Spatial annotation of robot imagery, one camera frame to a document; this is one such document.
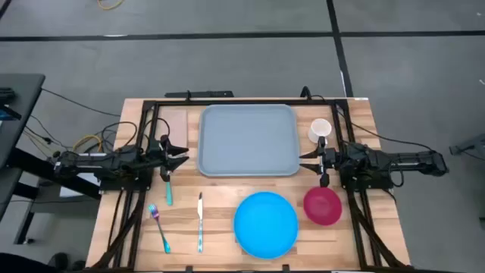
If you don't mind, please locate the yellow cable beside table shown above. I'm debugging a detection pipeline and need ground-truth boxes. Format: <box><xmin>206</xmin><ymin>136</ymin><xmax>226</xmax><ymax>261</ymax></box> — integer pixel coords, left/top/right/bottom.
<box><xmin>72</xmin><ymin>133</ymin><xmax>105</xmax><ymax>152</ymax></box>

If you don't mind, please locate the white mug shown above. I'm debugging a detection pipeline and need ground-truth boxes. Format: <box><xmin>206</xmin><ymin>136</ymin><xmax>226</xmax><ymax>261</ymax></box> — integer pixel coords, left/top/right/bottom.
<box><xmin>307</xmin><ymin>118</ymin><xmax>333</xmax><ymax>144</ymax></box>

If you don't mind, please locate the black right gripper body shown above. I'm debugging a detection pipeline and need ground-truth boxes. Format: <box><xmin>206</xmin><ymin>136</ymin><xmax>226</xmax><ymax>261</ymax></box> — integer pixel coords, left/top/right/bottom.
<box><xmin>318</xmin><ymin>136</ymin><xmax>341</xmax><ymax>188</ymax></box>

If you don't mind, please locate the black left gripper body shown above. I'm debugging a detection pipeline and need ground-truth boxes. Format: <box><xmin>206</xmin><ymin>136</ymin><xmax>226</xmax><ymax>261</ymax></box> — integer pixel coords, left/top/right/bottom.
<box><xmin>145</xmin><ymin>134</ymin><xmax>172</xmax><ymax>183</ymax></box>

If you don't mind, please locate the black aluminium table frame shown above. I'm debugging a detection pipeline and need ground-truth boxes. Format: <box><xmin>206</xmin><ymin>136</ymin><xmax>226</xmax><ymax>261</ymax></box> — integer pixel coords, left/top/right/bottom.
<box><xmin>89</xmin><ymin>97</ymin><xmax>411</xmax><ymax>273</ymax></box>

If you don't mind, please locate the black power strip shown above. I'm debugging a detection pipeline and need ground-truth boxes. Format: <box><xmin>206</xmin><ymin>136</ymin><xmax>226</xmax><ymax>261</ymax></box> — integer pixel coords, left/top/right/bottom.
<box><xmin>164</xmin><ymin>89</ymin><xmax>235</xmax><ymax>99</ymax></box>

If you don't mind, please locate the grey metal stand base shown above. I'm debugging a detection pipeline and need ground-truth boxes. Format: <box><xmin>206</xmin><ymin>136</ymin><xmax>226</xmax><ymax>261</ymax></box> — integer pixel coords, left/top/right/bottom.
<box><xmin>449</xmin><ymin>133</ymin><xmax>485</xmax><ymax>161</ymax></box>

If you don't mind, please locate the iridescent fork teal handle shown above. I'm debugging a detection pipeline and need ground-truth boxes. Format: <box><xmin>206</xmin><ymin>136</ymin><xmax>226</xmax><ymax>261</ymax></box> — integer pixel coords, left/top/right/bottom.
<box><xmin>147</xmin><ymin>203</ymin><xmax>172</xmax><ymax>254</ymax></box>

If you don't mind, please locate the dark grey desk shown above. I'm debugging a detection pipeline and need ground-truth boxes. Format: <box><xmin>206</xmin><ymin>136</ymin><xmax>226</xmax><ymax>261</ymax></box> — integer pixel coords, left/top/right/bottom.
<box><xmin>0</xmin><ymin>73</ymin><xmax>46</xmax><ymax>168</ymax></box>

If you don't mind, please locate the grey plastic tray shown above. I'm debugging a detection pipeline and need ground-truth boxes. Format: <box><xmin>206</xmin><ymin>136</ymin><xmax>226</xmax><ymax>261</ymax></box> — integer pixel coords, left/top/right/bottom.
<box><xmin>197</xmin><ymin>103</ymin><xmax>302</xmax><ymax>177</ymax></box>

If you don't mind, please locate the silver knife teal handle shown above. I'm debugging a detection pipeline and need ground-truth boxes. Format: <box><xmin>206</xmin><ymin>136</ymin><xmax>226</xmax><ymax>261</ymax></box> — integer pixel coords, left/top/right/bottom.
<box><xmin>196</xmin><ymin>192</ymin><xmax>205</xmax><ymax>254</ymax></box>

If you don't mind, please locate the black floor cable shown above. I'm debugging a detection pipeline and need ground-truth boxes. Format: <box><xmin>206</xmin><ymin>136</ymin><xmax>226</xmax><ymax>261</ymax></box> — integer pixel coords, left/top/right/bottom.
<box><xmin>39</xmin><ymin>87</ymin><xmax>123</xmax><ymax>118</ymax></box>

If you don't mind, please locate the yellow floor cable loop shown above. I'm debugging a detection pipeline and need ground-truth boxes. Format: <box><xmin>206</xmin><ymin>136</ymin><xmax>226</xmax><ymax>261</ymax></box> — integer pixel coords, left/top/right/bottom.
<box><xmin>97</xmin><ymin>0</ymin><xmax>124</xmax><ymax>11</ymax></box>

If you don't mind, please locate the blue round plate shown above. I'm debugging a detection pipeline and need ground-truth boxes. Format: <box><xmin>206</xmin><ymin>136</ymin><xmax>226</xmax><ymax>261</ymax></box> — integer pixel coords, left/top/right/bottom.
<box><xmin>233</xmin><ymin>191</ymin><xmax>299</xmax><ymax>260</ymax></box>

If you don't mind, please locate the pink plastic bowl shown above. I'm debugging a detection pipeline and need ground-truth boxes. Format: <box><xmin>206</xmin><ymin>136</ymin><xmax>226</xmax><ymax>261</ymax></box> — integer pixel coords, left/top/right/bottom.
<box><xmin>302</xmin><ymin>186</ymin><xmax>343</xmax><ymax>227</ymax></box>

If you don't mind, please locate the black cable to right arm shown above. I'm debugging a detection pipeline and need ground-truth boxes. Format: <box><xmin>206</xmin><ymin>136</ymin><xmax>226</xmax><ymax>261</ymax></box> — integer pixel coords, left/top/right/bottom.
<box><xmin>333</xmin><ymin>108</ymin><xmax>433</xmax><ymax>152</ymax></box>

